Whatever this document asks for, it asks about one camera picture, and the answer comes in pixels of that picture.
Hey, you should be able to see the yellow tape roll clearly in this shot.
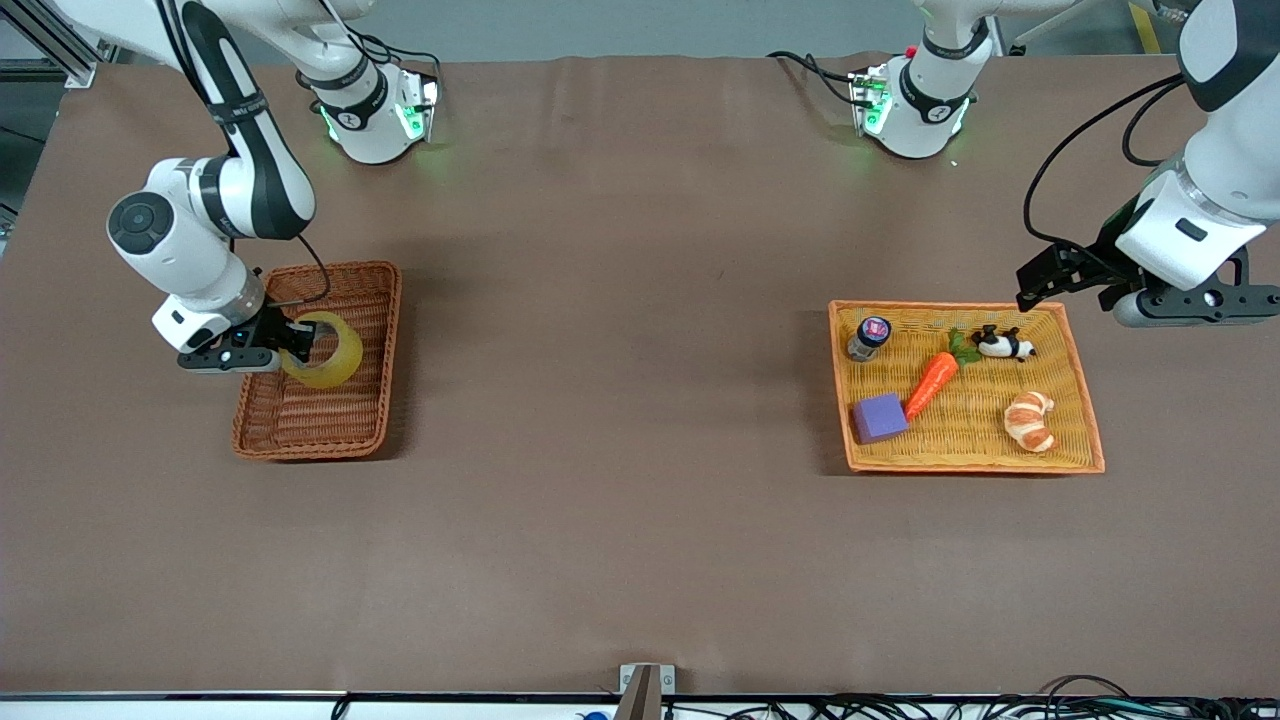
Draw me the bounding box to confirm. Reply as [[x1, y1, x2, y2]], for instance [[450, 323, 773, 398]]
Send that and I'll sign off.
[[279, 311, 364, 390]]

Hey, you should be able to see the brown wicker basket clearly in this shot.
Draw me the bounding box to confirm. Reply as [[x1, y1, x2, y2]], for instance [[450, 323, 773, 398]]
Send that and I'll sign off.
[[232, 261, 403, 462]]

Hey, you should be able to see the orange flat wicker basket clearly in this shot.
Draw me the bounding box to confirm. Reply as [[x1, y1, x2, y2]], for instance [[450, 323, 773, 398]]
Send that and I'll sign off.
[[828, 300, 1107, 475]]

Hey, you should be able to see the black white panda toy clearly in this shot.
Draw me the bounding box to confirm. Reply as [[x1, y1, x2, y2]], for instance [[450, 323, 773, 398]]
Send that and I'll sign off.
[[970, 325, 1037, 362]]

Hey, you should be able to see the toy croissant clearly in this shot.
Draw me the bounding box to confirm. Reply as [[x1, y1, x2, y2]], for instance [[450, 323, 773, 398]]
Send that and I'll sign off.
[[1003, 390, 1057, 454]]

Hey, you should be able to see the orange toy carrot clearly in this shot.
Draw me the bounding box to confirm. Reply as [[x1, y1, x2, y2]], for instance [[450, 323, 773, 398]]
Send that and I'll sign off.
[[903, 330, 983, 423]]

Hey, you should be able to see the purple cube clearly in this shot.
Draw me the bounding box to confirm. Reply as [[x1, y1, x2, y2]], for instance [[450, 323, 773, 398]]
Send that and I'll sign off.
[[850, 392, 911, 446]]

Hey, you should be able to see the grey metal bar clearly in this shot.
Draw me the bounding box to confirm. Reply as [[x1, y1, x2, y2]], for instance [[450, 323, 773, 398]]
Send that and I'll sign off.
[[1005, 0, 1096, 56]]

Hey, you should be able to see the brown table cover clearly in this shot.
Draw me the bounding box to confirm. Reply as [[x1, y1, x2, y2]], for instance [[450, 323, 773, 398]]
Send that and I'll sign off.
[[0, 52, 1280, 698]]

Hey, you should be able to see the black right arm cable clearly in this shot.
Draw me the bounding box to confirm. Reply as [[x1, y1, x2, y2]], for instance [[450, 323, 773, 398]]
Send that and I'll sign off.
[[155, 0, 333, 307]]

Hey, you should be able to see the long black left arm cable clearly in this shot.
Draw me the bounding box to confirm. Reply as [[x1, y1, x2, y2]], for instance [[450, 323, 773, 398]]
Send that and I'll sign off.
[[1022, 72, 1191, 263]]

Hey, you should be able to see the short black left arm cable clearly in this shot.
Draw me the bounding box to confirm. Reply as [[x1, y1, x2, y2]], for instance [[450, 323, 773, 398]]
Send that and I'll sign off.
[[1121, 85, 1187, 169]]

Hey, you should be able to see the aluminium frame profile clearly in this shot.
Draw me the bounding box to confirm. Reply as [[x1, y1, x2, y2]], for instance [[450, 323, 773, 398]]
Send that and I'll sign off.
[[0, 0, 101, 89]]

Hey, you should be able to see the black right base cable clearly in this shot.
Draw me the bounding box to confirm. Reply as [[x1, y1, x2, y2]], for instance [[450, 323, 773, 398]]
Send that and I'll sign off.
[[318, 0, 444, 101]]

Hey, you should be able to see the black base cable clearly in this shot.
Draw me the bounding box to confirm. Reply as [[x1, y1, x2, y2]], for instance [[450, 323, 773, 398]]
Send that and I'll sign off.
[[767, 50, 863, 106], [318, 0, 444, 101]]

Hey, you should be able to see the black left base cable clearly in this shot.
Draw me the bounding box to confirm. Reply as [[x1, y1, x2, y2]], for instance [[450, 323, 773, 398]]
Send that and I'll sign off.
[[767, 50, 863, 106]]

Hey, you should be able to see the black cable bundle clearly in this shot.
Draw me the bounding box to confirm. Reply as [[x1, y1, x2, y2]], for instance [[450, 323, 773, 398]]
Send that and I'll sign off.
[[660, 675, 1280, 720]]

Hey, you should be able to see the grey metal bracket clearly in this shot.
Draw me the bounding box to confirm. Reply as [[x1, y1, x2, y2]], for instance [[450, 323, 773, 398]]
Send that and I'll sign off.
[[615, 663, 677, 720]]

